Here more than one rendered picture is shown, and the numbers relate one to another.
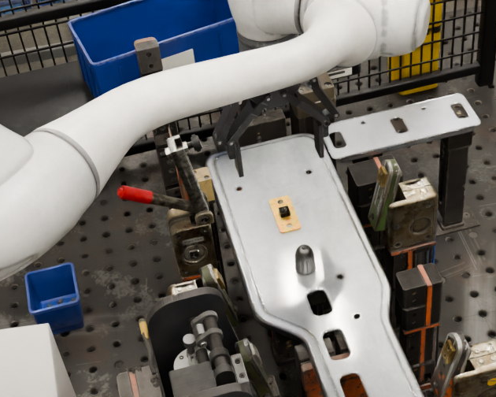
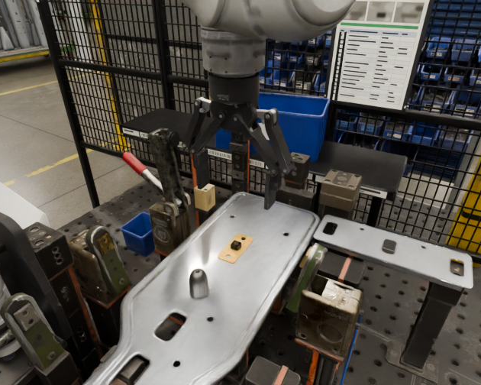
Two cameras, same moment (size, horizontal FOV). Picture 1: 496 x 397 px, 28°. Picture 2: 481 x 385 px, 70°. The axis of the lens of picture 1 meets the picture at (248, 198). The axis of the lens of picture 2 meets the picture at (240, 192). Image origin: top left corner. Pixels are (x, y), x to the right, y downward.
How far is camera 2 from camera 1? 117 cm
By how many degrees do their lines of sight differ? 32
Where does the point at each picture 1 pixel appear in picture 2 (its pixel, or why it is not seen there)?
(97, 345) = (139, 270)
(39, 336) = (35, 218)
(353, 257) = (237, 312)
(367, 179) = (325, 267)
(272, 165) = (268, 216)
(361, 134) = (352, 234)
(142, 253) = not seen: hidden behind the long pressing
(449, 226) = (408, 364)
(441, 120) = (431, 263)
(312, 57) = not seen: outside the picture
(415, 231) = (324, 334)
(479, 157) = (479, 332)
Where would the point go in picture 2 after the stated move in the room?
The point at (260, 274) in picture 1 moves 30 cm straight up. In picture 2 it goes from (168, 273) to (143, 112)
